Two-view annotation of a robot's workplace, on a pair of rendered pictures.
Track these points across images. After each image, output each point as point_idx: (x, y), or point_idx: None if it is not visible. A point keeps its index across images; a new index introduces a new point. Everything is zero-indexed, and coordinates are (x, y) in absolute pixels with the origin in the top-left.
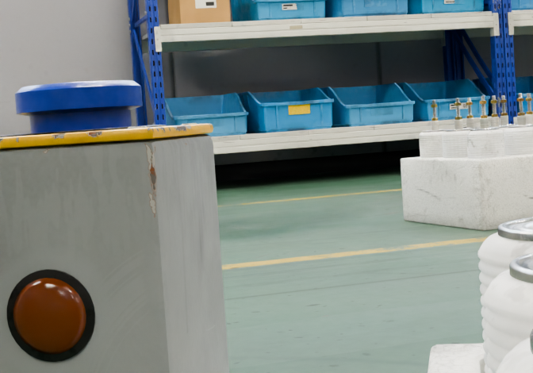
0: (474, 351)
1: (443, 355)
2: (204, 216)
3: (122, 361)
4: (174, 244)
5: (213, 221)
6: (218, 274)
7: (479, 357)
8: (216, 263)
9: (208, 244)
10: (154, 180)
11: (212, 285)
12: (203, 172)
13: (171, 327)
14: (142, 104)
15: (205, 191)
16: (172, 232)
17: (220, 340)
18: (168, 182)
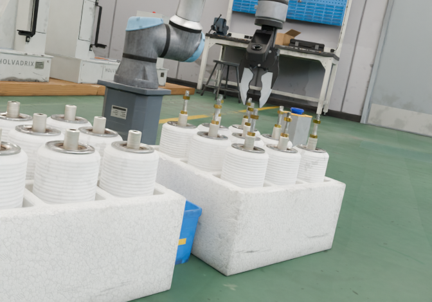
0: (333, 181)
1: (334, 180)
2: (290, 123)
3: None
4: (281, 122)
5: (294, 125)
6: (292, 131)
7: (330, 180)
8: (292, 130)
9: (290, 126)
10: None
11: (290, 131)
12: (292, 119)
13: None
14: (294, 110)
15: (292, 121)
16: (281, 121)
17: (290, 138)
18: (282, 116)
